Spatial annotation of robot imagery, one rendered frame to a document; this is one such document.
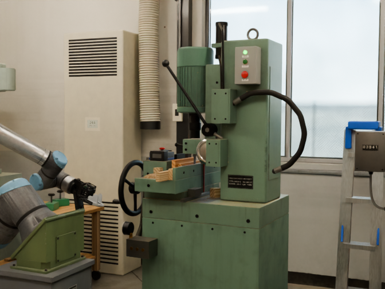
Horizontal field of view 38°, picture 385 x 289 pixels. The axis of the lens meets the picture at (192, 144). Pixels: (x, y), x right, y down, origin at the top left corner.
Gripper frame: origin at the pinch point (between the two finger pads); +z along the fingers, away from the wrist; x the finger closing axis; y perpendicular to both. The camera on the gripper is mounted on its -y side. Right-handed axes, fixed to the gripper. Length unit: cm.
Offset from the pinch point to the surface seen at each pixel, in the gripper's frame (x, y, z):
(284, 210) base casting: 23, 34, 84
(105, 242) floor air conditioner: 103, -69, -52
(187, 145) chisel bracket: 5, 47, 33
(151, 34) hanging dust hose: 117, 86, -77
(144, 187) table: -20.3, 27.1, 31.6
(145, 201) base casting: -13.8, 19.1, 31.0
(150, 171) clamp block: 2.4, 28.1, 19.5
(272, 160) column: 6, 57, 75
